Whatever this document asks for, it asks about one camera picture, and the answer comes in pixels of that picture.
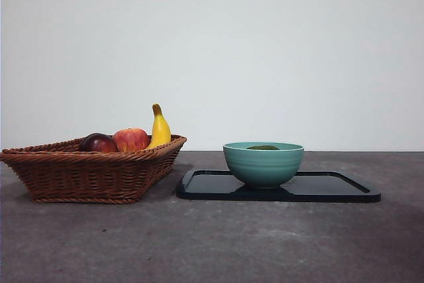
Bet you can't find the teal ribbed bowl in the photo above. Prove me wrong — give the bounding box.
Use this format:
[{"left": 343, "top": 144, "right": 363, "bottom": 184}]
[{"left": 222, "top": 141, "right": 305, "bottom": 190}]

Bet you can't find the yellow banana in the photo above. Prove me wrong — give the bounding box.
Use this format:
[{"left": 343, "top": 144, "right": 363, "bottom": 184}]
[{"left": 144, "top": 103, "right": 172, "bottom": 150}]

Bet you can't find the red yellow apple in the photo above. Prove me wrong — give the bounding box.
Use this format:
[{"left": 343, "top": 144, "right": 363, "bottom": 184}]
[{"left": 112, "top": 127, "right": 150, "bottom": 153}]

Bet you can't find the dark red plum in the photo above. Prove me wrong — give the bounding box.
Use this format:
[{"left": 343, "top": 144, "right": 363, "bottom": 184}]
[{"left": 78, "top": 132, "right": 119, "bottom": 153}]

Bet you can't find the black rectangular tray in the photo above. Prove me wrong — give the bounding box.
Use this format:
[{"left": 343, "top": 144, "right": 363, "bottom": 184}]
[{"left": 176, "top": 168, "right": 382, "bottom": 203}]

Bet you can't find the brown wicker basket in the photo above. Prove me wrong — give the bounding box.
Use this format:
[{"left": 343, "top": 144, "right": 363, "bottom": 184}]
[{"left": 0, "top": 133, "right": 188, "bottom": 204}]

